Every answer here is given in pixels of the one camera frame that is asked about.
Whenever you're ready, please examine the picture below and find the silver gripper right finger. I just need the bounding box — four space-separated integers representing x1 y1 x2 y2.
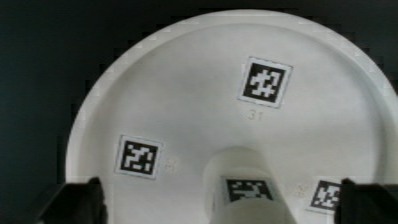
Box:
334 178 398 224

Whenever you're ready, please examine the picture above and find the white round table top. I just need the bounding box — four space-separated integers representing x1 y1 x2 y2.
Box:
66 10 398 224

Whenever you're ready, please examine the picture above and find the white cylindrical table leg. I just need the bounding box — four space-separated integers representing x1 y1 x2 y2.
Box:
210 174 299 224

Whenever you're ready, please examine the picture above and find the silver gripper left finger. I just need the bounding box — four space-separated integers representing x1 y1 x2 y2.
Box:
34 177 108 224

